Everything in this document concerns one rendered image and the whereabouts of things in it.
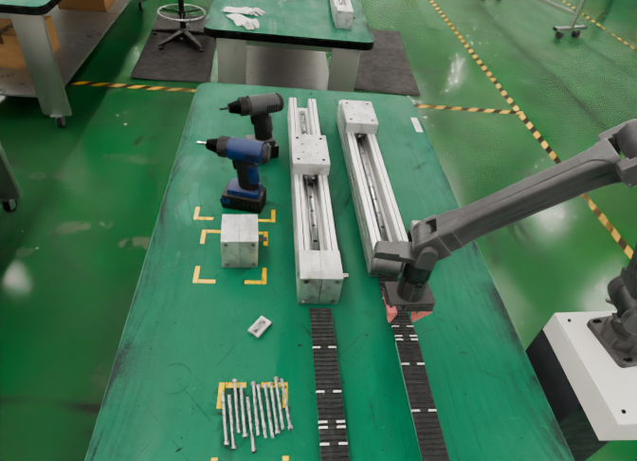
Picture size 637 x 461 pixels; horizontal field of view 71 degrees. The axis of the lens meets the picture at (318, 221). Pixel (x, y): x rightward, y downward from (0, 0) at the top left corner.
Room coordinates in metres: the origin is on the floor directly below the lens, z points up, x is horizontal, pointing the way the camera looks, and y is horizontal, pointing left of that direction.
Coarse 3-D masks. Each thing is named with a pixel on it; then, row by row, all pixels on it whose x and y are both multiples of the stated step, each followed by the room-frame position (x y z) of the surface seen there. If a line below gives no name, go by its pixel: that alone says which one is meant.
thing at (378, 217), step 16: (352, 144) 1.29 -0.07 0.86; (368, 144) 1.33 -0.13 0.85; (352, 160) 1.20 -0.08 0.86; (368, 160) 1.27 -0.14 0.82; (352, 176) 1.16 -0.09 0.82; (368, 176) 1.16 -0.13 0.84; (384, 176) 1.13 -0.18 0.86; (352, 192) 1.13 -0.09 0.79; (368, 192) 1.04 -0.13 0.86; (384, 192) 1.06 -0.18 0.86; (368, 208) 0.97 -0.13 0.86; (384, 208) 1.02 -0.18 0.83; (368, 224) 0.90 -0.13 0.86; (384, 224) 0.94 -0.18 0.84; (400, 224) 0.92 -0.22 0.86; (368, 240) 0.87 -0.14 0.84; (384, 240) 0.88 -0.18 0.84; (368, 256) 0.84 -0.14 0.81; (368, 272) 0.80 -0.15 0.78
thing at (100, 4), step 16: (64, 0) 3.81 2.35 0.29; (80, 0) 3.83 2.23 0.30; (96, 0) 3.86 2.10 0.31; (112, 0) 4.10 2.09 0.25; (48, 16) 3.06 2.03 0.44; (0, 32) 2.70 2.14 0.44; (48, 32) 2.98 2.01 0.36; (0, 48) 2.66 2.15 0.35; (16, 48) 2.67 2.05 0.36; (0, 64) 2.66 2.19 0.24; (16, 64) 2.67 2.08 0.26
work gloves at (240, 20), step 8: (224, 8) 2.65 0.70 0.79; (232, 8) 2.67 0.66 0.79; (240, 8) 2.69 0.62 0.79; (248, 8) 2.72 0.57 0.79; (256, 8) 2.70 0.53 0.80; (232, 16) 2.53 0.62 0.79; (240, 16) 2.55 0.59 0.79; (240, 24) 2.45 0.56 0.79; (248, 24) 2.43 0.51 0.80; (256, 24) 2.46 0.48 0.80
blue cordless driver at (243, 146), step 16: (208, 144) 1.00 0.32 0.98; (224, 144) 1.00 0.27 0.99; (240, 144) 1.00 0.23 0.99; (256, 144) 1.00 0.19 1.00; (240, 160) 0.99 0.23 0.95; (256, 160) 0.98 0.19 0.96; (240, 176) 1.00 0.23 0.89; (256, 176) 1.00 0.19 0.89; (224, 192) 0.99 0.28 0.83; (240, 192) 0.98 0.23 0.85; (256, 192) 0.99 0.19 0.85; (240, 208) 0.98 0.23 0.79; (256, 208) 0.97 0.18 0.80
